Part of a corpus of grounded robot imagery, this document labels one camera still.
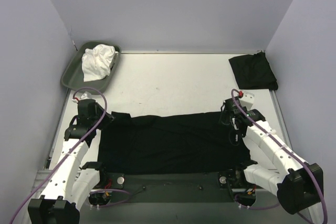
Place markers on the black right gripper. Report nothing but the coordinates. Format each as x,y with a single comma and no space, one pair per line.
228,115

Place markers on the folded black t shirt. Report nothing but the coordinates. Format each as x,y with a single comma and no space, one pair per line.
253,72

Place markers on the aluminium front rail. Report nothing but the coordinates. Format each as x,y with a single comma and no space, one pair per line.
42,179

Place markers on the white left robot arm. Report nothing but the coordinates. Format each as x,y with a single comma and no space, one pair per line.
69,184

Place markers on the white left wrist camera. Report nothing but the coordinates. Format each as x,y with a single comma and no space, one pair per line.
84,96

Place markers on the crumpled white t shirt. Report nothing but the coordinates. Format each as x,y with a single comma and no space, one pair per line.
97,62

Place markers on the grey plastic tray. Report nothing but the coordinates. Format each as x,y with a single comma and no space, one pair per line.
72,77

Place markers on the black t shirt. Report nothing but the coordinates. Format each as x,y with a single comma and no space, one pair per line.
179,144
253,72

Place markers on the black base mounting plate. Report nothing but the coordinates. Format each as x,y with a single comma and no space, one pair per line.
214,187

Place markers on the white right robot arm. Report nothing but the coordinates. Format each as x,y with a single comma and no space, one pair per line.
296,183

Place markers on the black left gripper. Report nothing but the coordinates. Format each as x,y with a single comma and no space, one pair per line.
105,118

